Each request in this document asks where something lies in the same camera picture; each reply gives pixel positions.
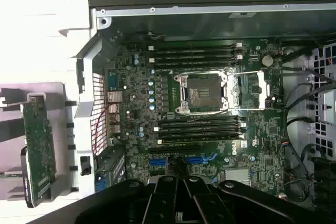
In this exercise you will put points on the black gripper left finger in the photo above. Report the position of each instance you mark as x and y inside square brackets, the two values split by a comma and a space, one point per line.
[162, 203]

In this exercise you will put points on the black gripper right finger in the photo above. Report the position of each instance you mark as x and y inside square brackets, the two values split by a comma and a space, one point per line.
[199, 203]

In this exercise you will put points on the long blue expansion slot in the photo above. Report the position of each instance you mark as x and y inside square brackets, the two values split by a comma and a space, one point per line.
[157, 162]

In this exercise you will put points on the silver chipset heatsink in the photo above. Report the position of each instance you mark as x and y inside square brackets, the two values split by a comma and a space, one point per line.
[237, 175]

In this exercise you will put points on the black RAM slot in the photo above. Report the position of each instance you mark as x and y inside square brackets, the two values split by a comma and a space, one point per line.
[199, 132]
[197, 55]
[168, 142]
[197, 44]
[199, 119]
[191, 50]
[191, 62]
[199, 126]

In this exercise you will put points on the black case lock tab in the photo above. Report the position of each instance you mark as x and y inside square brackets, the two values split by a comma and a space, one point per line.
[85, 166]

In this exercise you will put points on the green motherboard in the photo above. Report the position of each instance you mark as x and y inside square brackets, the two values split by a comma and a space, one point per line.
[262, 134]

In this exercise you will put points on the CPU socket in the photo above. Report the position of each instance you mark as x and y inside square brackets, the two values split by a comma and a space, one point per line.
[202, 93]

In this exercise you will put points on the metal socket cover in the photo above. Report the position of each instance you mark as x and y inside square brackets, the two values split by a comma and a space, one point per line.
[232, 90]

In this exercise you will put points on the black plastic shroud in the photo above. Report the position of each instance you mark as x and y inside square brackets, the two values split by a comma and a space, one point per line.
[325, 176]

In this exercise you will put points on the socket locking lever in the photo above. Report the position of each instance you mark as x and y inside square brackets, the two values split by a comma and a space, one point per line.
[204, 73]

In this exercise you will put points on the coin cell battery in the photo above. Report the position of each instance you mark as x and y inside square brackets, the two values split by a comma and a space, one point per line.
[267, 61]

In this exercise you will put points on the black open PC case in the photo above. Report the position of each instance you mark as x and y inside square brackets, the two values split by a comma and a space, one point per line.
[183, 27]

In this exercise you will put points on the grey parts rack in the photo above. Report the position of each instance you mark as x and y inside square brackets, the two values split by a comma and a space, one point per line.
[13, 98]

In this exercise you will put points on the perforated metal drive cage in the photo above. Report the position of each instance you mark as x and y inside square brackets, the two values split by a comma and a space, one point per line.
[323, 64]

